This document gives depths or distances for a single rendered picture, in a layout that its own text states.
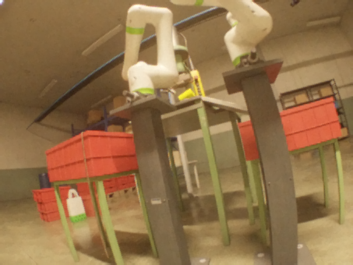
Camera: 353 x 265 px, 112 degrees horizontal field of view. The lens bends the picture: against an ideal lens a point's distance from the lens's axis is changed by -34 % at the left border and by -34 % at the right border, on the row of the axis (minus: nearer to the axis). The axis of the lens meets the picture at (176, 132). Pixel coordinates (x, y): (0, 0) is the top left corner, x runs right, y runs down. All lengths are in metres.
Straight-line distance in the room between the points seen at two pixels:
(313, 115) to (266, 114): 0.41
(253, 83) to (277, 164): 0.35
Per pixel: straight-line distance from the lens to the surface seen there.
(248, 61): 0.77
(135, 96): 0.84
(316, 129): 1.09
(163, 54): 1.06
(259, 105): 0.76
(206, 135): 1.11
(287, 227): 0.84
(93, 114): 8.77
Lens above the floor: 0.63
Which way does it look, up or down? 9 degrees up
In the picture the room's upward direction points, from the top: 11 degrees counter-clockwise
